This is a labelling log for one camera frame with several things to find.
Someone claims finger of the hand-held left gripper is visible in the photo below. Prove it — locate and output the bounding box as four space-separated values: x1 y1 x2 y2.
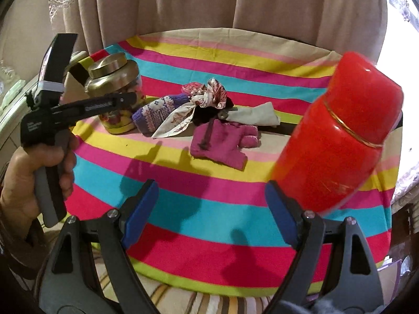
60 92 137 120

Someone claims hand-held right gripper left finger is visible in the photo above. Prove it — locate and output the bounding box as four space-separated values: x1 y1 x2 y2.
34 179 161 314

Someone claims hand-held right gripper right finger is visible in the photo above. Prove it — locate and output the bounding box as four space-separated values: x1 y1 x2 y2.
265 180 385 314

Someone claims purple patterned knit sock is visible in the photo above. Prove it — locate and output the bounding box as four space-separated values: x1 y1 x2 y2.
132 93 190 137

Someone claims grey-blue knit sock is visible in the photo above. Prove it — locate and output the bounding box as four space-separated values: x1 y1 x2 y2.
278 299 331 314

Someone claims black fabric item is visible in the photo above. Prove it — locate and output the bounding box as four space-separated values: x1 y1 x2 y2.
191 98 239 126

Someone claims plain white cloth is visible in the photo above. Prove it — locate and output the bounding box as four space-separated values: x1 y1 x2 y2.
226 102 281 127

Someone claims floral patterned scarf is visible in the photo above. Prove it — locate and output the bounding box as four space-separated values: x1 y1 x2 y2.
152 78 228 139

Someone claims person's left forearm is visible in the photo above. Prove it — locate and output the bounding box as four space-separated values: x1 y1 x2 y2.
0 208 46 280

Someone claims person's left hand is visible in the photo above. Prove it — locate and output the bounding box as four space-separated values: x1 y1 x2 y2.
0 134 81 223

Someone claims glass jar with gold lid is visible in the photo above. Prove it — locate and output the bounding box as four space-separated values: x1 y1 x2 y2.
84 52 146 134

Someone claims striped colourful table cloth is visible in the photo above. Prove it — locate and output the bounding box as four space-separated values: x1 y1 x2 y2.
62 28 401 296

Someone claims white cabinet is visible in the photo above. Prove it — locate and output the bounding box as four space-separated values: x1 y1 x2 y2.
0 0 66 158

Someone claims red thermos flask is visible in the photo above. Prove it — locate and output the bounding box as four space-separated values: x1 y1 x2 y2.
270 52 404 218

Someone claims striped beige cushion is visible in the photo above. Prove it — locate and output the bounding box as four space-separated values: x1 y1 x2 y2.
92 268 279 314

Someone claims beige curtain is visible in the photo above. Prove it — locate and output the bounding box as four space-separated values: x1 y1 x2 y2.
49 0 388 59

